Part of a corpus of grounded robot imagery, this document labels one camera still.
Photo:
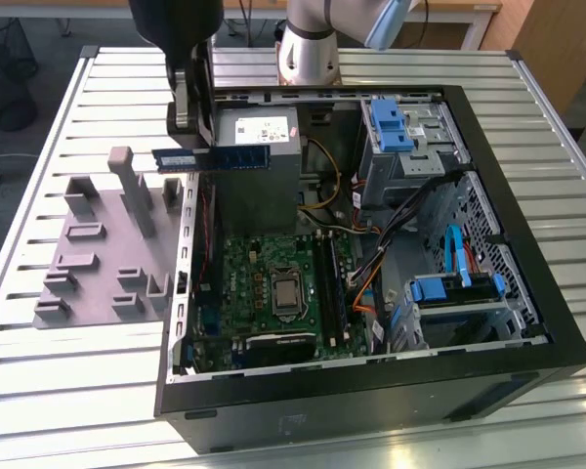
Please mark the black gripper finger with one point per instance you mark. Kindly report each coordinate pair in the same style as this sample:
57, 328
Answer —
181, 117
205, 98

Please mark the blue RAM stick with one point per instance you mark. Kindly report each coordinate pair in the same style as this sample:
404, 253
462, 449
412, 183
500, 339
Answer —
234, 157

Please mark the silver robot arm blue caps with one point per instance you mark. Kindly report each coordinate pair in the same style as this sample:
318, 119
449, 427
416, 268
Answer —
305, 54

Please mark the grey power supply unit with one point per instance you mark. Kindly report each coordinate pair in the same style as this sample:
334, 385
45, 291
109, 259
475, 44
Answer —
254, 195

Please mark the grey parts rack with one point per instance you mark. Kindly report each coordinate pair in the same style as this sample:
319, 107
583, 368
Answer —
107, 229

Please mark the green motherboard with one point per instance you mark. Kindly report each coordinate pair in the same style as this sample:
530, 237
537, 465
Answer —
239, 264

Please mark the black mesh waste bin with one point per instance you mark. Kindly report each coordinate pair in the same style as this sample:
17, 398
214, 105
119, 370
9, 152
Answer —
10, 73

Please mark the blue plastic drive latch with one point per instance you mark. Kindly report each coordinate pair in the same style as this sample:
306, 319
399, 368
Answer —
388, 124

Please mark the CPU socket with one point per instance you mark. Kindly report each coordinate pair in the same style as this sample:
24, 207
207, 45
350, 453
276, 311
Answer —
285, 271

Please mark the silver CPU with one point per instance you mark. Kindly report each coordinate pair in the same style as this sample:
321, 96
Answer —
285, 293

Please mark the metal drive cage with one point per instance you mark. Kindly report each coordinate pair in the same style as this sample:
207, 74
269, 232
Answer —
420, 166

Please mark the black graphics card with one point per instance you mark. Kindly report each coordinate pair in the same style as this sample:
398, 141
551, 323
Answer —
280, 349

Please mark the hard disk in blue carrier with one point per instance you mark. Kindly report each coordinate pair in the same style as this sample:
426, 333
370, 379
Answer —
432, 290

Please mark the black PC case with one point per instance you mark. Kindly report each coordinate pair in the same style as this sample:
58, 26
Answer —
322, 405

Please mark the metal disk bay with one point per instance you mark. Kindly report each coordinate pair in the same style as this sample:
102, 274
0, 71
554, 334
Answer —
469, 309

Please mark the wooden cabinet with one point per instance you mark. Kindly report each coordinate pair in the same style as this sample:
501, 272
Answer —
561, 44

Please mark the white frame desk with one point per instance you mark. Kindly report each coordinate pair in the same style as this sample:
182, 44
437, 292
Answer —
478, 24

